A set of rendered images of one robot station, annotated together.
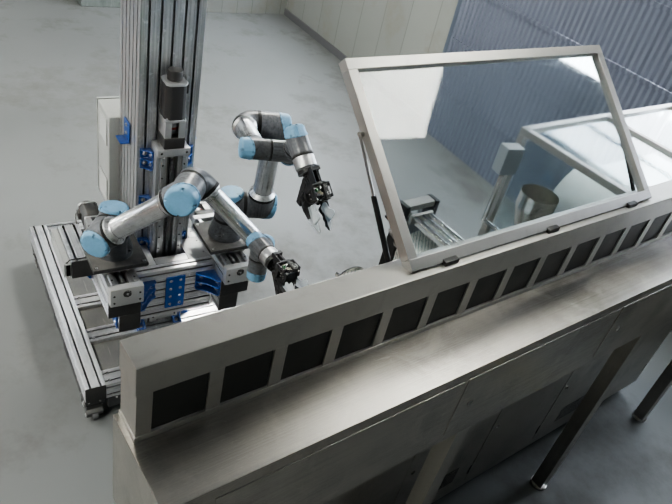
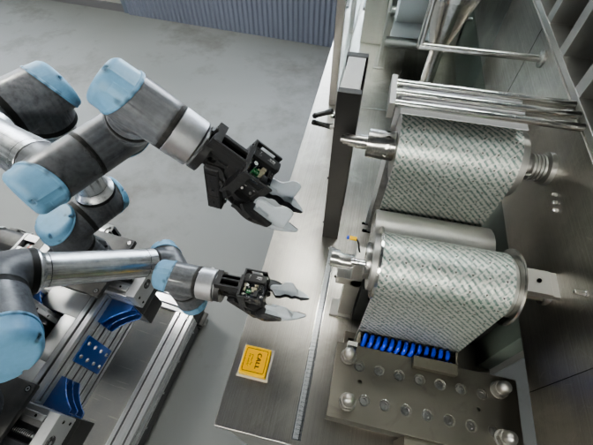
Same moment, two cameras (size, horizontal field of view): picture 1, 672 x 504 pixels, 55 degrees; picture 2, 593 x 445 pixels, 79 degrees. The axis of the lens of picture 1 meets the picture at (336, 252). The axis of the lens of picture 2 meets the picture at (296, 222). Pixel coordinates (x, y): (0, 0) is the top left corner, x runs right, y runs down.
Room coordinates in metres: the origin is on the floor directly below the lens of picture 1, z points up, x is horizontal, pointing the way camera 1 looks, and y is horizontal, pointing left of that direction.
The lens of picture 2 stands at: (1.48, 0.27, 1.88)
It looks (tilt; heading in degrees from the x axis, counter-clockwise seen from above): 54 degrees down; 326
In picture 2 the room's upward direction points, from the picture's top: straight up
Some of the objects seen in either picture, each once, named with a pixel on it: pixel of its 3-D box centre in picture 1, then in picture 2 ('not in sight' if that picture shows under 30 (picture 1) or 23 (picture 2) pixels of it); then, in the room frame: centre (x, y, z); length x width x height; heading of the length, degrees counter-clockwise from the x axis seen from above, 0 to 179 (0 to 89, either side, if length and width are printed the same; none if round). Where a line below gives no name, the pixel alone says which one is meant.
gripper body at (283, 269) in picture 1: (282, 269); (243, 290); (1.84, 0.17, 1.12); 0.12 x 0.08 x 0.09; 44
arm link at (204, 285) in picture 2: (271, 258); (210, 282); (1.90, 0.22, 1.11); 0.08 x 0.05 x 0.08; 134
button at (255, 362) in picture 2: not in sight; (255, 361); (1.75, 0.21, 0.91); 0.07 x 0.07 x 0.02; 44
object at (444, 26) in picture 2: not in sight; (424, 88); (2.11, -0.66, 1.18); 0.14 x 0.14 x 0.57
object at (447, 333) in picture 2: not in sight; (416, 328); (1.56, -0.10, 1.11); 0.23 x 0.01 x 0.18; 44
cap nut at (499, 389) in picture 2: not in sight; (503, 388); (1.37, -0.19, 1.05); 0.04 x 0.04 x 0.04
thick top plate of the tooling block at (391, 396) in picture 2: not in sight; (419, 399); (1.45, -0.04, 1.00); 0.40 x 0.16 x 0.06; 44
